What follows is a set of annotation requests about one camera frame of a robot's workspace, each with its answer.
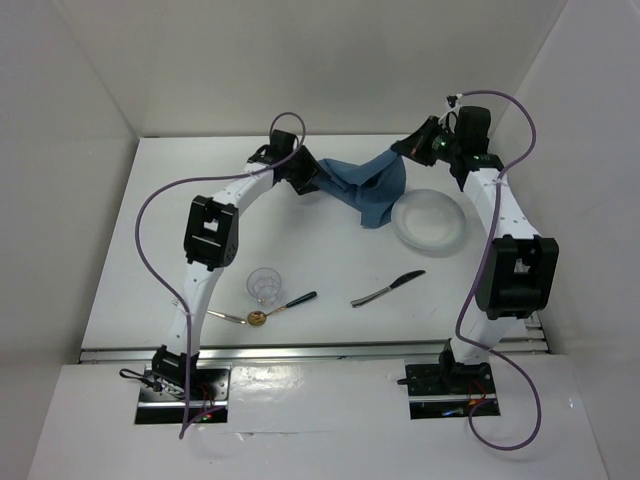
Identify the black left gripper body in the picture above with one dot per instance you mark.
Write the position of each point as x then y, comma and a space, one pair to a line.
296, 166

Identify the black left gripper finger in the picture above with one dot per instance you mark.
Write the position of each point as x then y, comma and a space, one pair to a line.
310, 166
303, 186

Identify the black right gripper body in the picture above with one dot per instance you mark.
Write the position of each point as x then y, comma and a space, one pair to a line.
438, 143

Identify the blue cloth napkin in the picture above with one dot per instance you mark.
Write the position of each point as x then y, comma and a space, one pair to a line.
371, 188

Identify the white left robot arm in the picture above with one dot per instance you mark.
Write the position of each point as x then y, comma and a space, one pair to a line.
211, 243

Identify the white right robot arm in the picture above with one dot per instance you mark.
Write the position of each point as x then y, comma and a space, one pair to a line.
518, 263

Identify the white round plate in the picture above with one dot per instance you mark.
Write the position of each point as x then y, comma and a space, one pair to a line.
430, 222

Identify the clear drinking glass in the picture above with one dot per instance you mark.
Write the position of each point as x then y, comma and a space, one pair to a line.
264, 285

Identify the silver table knife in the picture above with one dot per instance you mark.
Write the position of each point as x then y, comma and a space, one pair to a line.
403, 279

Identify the silver fork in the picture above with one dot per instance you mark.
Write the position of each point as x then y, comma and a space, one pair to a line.
228, 317

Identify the gold spoon dark handle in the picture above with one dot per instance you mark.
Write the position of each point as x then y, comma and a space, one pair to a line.
259, 318

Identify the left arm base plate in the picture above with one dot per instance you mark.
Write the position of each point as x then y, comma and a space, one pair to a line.
159, 403

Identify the aluminium rail frame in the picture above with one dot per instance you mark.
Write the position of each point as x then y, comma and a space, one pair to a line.
314, 242

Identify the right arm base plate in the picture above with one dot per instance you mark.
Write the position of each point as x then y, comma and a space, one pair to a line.
435, 394

